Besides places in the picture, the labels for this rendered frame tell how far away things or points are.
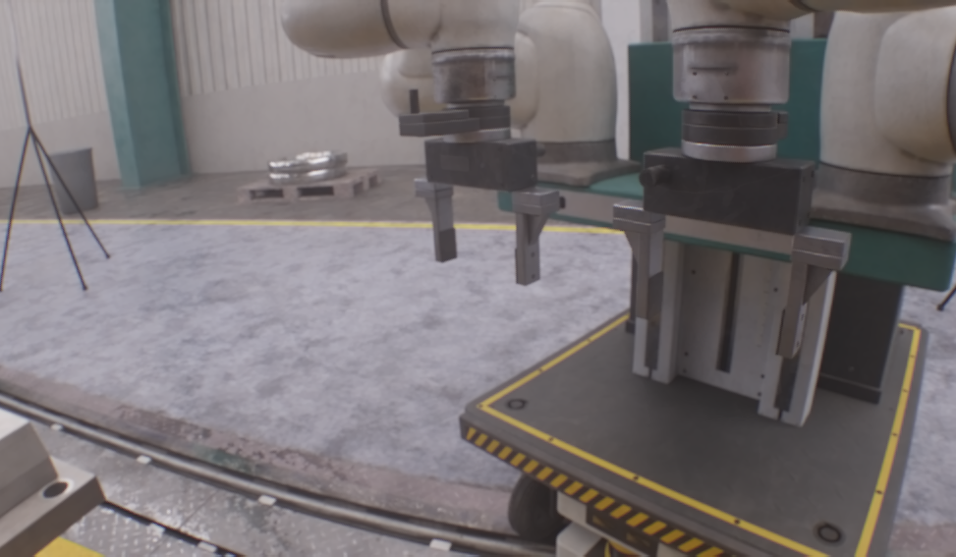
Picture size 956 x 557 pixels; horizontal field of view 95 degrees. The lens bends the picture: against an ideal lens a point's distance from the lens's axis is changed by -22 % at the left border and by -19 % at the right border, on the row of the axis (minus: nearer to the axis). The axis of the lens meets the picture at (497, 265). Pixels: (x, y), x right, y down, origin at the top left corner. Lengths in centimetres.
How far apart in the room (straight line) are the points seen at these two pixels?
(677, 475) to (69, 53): 1133
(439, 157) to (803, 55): 51
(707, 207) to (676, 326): 61
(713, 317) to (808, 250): 61
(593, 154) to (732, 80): 46
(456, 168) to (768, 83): 34
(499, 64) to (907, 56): 41
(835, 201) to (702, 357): 50
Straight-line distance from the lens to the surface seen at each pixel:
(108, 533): 148
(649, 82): 90
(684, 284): 102
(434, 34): 58
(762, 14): 41
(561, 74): 81
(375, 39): 62
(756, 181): 42
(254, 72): 813
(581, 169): 81
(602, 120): 84
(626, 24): 566
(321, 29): 65
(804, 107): 82
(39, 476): 101
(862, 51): 65
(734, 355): 103
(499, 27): 57
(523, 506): 106
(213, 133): 871
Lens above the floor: 86
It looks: 18 degrees down
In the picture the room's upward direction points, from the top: 3 degrees counter-clockwise
